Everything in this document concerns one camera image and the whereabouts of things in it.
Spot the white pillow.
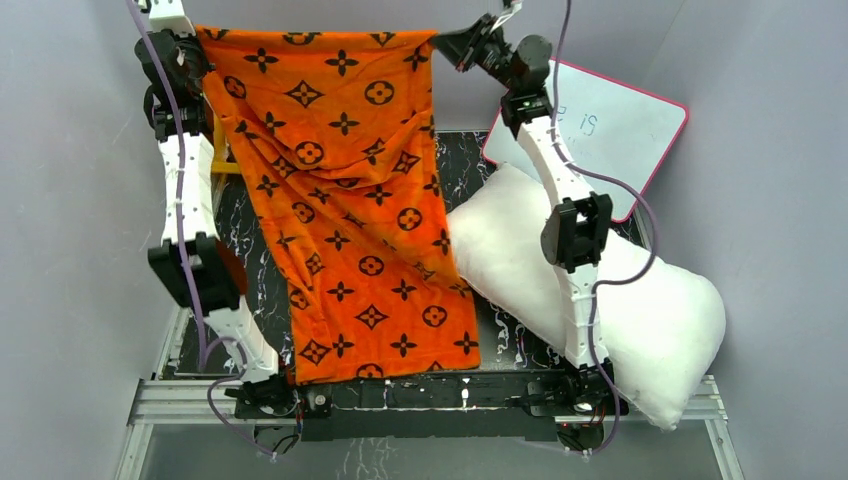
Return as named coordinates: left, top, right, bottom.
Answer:
left=448, top=164, right=726, bottom=431

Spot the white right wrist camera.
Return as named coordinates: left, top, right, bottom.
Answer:
left=493, top=0, right=523, bottom=29

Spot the orange patterned pillowcase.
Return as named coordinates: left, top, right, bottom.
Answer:
left=198, top=27, right=481, bottom=384

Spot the yellow plastic bin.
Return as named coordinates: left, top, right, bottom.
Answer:
left=211, top=116, right=241, bottom=175

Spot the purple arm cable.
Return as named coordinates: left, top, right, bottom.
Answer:
left=549, top=0, right=662, bottom=458
left=124, top=0, right=280, bottom=458

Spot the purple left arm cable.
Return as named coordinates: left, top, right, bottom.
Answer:
left=124, top=0, right=280, bottom=458

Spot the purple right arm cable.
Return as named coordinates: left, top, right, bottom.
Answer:
left=549, top=0, right=662, bottom=458

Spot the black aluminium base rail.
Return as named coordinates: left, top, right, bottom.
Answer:
left=119, top=360, right=747, bottom=480

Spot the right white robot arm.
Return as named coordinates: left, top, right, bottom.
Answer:
left=431, top=14, right=612, bottom=371

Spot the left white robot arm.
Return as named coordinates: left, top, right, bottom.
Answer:
left=134, top=30, right=299, bottom=416

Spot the pink framed whiteboard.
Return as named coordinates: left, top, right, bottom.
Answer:
left=482, top=57, right=689, bottom=223

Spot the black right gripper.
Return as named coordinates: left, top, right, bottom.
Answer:
left=430, top=13, right=521, bottom=93

